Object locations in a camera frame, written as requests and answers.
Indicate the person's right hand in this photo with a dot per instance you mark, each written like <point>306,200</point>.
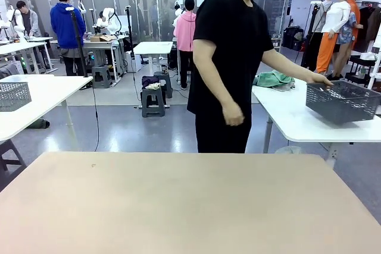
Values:
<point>233,114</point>

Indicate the person's left hand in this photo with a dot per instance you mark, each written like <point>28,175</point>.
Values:
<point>320,80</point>

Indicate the grey towel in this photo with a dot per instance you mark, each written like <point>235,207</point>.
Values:
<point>286,87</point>

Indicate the grey perforated plastic basket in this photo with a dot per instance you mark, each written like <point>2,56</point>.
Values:
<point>342,108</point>
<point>15,96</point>

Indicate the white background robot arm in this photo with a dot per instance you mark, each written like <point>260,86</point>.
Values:
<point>178,13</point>
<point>18,22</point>
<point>111,23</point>

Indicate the person's right forearm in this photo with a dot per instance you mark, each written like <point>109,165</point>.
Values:
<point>216,87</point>

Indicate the person's left forearm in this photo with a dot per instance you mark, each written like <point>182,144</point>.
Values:
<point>291,69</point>

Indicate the mannequin with orange trousers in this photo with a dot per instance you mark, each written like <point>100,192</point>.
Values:
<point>324,51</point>

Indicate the black trolley cart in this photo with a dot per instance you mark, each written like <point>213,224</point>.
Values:
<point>357,69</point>

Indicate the mint green towel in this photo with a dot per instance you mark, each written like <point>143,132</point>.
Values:
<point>268,80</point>

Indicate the wooden shoe shelf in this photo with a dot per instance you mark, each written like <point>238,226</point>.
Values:
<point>275,44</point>

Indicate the mannequin with white sweater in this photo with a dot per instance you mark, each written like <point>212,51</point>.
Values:
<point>339,16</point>

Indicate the clothes rack with dark clothes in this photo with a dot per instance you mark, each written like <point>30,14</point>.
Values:
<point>364,28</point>

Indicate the person in black clothes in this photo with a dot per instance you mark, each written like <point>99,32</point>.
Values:
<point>226,43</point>

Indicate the grey plastic step stool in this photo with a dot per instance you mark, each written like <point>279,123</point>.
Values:
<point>101,75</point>
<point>153,92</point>
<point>166,84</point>

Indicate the mannequin with orange shirt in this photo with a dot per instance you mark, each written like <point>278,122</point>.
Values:
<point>354,7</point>

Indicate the beige cloth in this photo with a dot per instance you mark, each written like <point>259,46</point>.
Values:
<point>153,86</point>

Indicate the purple cloth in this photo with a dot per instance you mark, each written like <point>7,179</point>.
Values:
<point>149,81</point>

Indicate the person in pink hoodie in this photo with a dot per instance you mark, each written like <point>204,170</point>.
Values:
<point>184,34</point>

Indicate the white height-adjustable table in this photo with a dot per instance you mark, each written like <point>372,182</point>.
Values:
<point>153,47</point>

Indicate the black pole stand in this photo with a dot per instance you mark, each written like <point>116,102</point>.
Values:
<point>130,37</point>

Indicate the grey robot workbench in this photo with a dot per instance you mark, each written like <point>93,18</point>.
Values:
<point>98,45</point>

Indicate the cardboard box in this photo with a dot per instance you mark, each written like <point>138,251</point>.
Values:
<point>96,39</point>

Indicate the person in blue hoodie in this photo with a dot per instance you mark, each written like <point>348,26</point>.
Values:
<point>65,25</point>

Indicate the translucent plastic box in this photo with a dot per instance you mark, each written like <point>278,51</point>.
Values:
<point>15,78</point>

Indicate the white workbench table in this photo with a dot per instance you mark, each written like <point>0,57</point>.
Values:
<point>21,46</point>

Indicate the person in grey jacket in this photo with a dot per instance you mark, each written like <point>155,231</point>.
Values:
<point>29,22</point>

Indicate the dark grey stool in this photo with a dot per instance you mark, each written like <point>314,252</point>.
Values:
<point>7,144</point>

